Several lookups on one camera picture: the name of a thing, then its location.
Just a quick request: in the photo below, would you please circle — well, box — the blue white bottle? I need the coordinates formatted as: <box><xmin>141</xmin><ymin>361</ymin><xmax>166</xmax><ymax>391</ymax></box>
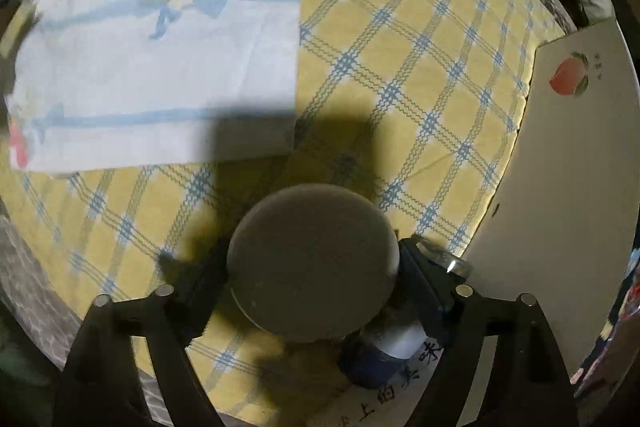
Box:
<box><xmin>337</xmin><ymin>303</ymin><xmax>442</xmax><ymax>389</ymax></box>

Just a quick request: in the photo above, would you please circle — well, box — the white strawberry print cloth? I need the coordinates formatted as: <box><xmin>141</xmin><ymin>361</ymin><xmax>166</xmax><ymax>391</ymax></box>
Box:
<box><xmin>6</xmin><ymin>0</ymin><xmax>300</xmax><ymax>174</ymax></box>

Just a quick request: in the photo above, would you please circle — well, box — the white storage box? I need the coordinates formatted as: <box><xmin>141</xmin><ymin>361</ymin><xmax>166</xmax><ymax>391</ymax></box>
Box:
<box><xmin>464</xmin><ymin>20</ymin><xmax>639</xmax><ymax>371</ymax></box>

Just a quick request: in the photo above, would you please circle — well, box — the yellow plaid tablecloth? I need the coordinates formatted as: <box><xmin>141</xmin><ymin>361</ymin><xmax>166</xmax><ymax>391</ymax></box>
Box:
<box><xmin>0</xmin><ymin>0</ymin><xmax>576</xmax><ymax>425</ymax></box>

